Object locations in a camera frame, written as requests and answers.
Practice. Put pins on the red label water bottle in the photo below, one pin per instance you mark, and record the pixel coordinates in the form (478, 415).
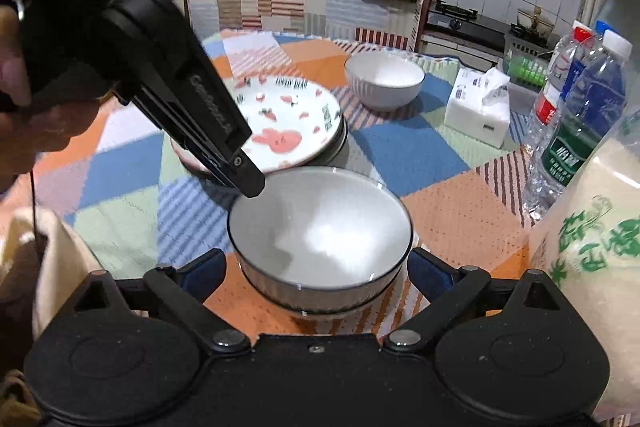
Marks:
(548, 98)

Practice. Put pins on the black gas stove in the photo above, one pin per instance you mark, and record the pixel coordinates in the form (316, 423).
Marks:
(466, 25)

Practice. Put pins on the striped counter cloth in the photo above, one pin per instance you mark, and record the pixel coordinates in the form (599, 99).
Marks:
(393, 23)

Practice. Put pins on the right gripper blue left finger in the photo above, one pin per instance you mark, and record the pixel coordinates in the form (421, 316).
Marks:
(179, 295)

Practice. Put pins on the white tissue pack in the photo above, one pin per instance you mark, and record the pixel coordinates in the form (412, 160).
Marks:
(479, 106)

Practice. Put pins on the white pot on stove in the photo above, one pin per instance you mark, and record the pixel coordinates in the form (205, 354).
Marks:
(534, 22)

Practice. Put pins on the green label water bottle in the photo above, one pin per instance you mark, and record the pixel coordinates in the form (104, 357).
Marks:
(594, 104)

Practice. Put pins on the green dish basket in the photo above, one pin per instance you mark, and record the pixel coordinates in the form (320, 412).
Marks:
(525, 63)

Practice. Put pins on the clear rice bag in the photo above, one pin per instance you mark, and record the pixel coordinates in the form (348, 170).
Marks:
(588, 243)

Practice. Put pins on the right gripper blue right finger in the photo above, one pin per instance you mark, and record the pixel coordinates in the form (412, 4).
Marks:
(454, 295)

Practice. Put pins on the large white plate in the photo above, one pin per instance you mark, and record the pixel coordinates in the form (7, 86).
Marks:
(322, 159)

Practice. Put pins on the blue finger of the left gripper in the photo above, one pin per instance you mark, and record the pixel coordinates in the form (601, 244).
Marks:
(239, 173)

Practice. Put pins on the blue cap water bottle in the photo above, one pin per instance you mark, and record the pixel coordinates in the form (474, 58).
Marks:
(587, 51)

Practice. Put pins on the person left hand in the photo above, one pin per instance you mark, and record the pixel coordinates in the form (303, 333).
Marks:
(25, 133)

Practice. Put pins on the white bowl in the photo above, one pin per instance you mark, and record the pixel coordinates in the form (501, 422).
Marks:
(319, 302)
(383, 81)
(321, 228)

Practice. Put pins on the white rabbit carrot plate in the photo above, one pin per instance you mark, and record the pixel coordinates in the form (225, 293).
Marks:
(292, 119)

